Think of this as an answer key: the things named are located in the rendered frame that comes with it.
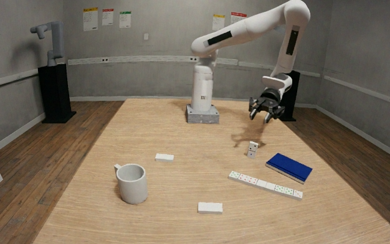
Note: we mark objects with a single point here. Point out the white domino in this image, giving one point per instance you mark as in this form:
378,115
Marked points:
252,150
238,177
293,194
164,157
209,208
256,183
273,188

